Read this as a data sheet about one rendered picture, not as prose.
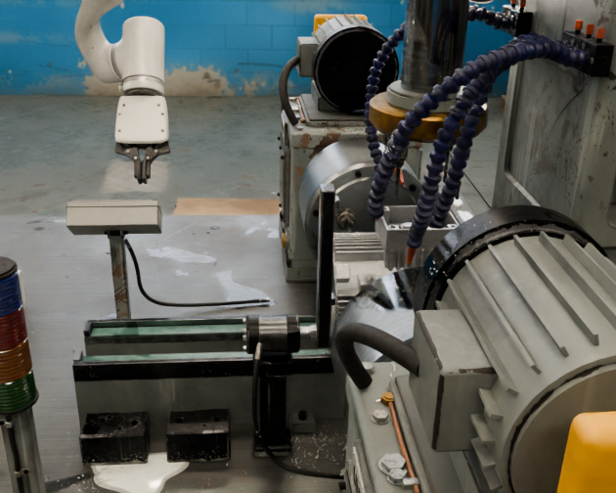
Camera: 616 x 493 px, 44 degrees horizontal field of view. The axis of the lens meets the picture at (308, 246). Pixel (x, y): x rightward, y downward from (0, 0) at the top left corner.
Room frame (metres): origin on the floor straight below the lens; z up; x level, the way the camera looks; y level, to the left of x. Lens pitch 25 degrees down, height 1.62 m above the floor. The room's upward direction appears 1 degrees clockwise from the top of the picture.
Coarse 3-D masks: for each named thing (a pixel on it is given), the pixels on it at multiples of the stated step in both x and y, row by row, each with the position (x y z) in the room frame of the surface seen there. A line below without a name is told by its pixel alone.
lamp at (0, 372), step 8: (24, 344) 0.78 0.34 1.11; (0, 352) 0.76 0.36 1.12; (8, 352) 0.76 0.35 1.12; (16, 352) 0.77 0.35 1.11; (24, 352) 0.78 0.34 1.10; (0, 360) 0.76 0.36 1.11; (8, 360) 0.76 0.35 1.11; (16, 360) 0.77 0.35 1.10; (24, 360) 0.78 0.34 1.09; (0, 368) 0.76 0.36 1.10; (8, 368) 0.76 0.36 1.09; (16, 368) 0.77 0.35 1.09; (24, 368) 0.78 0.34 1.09; (0, 376) 0.76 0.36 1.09; (8, 376) 0.76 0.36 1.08; (16, 376) 0.77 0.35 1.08
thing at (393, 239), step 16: (384, 208) 1.18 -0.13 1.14; (400, 208) 1.19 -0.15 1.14; (384, 224) 1.11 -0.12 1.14; (400, 224) 1.18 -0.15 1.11; (448, 224) 1.16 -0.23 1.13; (384, 240) 1.10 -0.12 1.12; (400, 240) 1.09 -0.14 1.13; (432, 240) 1.10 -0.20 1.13; (384, 256) 1.09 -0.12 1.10; (400, 256) 1.09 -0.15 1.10; (416, 256) 1.09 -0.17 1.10
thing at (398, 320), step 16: (400, 272) 0.91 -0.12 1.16; (416, 272) 0.91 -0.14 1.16; (368, 288) 0.91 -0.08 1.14; (384, 288) 0.89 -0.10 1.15; (400, 288) 0.87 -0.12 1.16; (352, 304) 0.90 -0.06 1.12; (368, 304) 0.87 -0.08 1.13; (384, 304) 0.85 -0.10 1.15; (400, 304) 0.84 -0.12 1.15; (352, 320) 0.87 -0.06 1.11; (368, 320) 0.84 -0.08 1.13; (384, 320) 0.82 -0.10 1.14; (400, 320) 0.80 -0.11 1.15; (400, 336) 0.77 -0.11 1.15; (336, 352) 0.87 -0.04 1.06; (368, 352) 0.78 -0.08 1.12; (336, 368) 0.85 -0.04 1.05; (336, 384) 0.85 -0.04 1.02
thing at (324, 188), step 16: (320, 192) 0.99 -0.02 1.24; (320, 208) 0.99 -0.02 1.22; (320, 224) 0.98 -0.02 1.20; (320, 240) 0.98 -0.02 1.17; (320, 256) 0.98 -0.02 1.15; (320, 272) 0.98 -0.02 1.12; (320, 288) 0.98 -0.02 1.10; (320, 304) 0.98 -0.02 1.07; (320, 320) 0.98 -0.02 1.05; (320, 336) 0.98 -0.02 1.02
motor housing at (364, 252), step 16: (336, 240) 1.13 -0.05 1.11; (352, 240) 1.13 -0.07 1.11; (368, 240) 1.13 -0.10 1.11; (336, 256) 1.09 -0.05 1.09; (352, 256) 1.10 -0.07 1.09; (368, 256) 1.10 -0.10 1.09; (352, 272) 1.08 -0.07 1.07; (368, 272) 1.08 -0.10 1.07; (384, 272) 1.08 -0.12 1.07; (336, 288) 1.06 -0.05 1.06; (352, 288) 1.06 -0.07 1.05; (336, 304) 1.05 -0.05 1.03; (336, 320) 1.05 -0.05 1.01
